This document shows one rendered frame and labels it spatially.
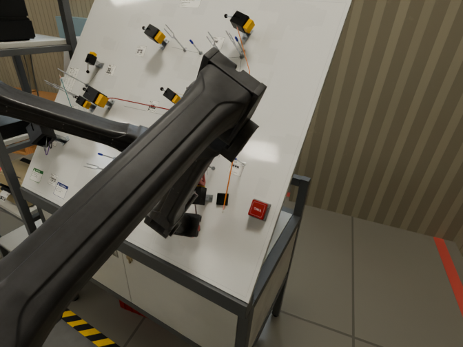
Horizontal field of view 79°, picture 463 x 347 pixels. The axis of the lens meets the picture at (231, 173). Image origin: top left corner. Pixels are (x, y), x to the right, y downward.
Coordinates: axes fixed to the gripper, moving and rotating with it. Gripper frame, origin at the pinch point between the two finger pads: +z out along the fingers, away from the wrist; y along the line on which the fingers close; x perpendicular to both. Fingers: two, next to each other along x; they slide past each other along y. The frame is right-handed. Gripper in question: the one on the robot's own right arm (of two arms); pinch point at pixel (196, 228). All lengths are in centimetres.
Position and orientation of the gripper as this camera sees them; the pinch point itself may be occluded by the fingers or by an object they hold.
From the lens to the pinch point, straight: 93.9
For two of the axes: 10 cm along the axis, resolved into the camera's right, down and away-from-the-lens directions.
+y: -9.2, -0.5, 3.8
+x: -1.7, 9.4, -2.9
